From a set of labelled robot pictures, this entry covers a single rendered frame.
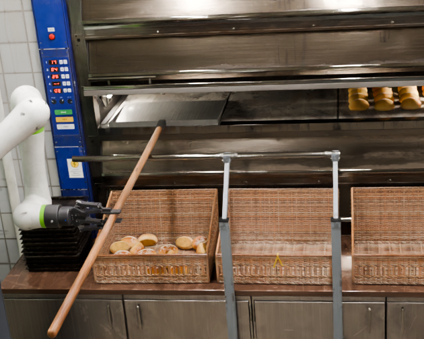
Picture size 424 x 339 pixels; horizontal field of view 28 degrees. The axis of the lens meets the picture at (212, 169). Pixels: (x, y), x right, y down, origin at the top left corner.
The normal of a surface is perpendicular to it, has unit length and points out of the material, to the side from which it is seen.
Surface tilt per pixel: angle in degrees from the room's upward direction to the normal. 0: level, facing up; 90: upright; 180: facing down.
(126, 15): 70
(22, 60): 90
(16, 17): 90
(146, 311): 90
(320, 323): 91
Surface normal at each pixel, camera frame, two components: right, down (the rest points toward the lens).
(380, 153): -0.16, 0.05
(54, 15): -0.14, 0.39
